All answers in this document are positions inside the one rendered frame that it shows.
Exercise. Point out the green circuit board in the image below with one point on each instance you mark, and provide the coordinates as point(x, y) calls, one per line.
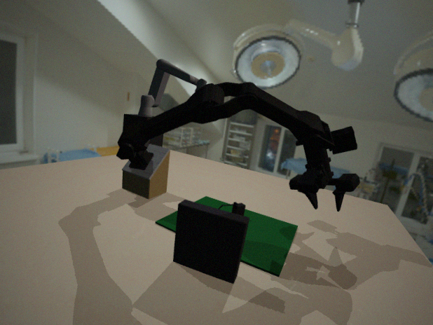
point(267, 241)

